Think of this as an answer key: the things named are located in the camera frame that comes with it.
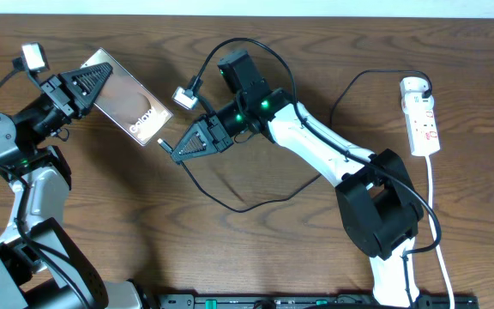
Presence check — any black charging cable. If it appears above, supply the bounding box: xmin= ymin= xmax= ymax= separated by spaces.
xmin=156 ymin=70 xmax=433 ymax=214

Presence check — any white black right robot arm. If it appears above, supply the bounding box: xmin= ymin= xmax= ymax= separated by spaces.
xmin=170 ymin=50 xmax=424 ymax=307

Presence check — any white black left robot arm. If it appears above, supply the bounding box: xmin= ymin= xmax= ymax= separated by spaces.
xmin=0 ymin=63 xmax=159 ymax=308

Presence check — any white charger adapter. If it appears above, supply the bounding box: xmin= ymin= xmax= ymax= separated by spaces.
xmin=400 ymin=76 xmax=432 ymax=99

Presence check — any white power strip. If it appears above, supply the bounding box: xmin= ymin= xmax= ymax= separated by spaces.
xmin=401 ymin=92 xmax=441 ymax=157

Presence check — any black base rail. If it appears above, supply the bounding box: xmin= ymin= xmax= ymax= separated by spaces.
xmin=156 ymin=291 xmax=479 ymax=309

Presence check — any white power strip cord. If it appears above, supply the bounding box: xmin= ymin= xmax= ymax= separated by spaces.
xmin=424 ymin=154 xmax=456 ymax=309

